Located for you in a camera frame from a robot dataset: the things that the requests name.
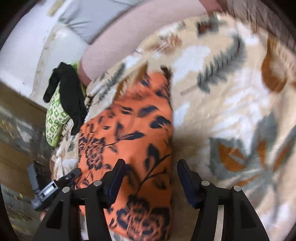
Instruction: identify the orange black floral blouse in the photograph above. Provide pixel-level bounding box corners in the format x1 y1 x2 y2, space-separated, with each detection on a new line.
76 66 173 240

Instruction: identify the pink quilted sofa armrest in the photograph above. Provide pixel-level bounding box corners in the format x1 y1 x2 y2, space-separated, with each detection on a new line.
78 1 222 85

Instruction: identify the beige leaf print blanket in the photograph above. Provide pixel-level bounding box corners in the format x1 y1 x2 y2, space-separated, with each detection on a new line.
51 15 295 240

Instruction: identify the green white patterned pillow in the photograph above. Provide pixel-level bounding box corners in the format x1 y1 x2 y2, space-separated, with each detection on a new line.
45 64 86 147

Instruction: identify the grey pillow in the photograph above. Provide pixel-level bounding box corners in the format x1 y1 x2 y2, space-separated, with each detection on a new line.
58 0 142 44

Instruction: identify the striped floral sofa cushion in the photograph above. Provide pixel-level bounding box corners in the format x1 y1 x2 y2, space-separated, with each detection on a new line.
218 1 295 52

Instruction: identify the beige wall switch plate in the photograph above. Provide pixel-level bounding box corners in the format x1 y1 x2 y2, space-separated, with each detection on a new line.
47 0 65 16

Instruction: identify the black garment on pillow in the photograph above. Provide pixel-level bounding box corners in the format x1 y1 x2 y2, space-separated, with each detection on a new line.
43 62 87 135

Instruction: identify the wooden glass panel door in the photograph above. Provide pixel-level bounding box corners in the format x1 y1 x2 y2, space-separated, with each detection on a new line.
1 83 52 240

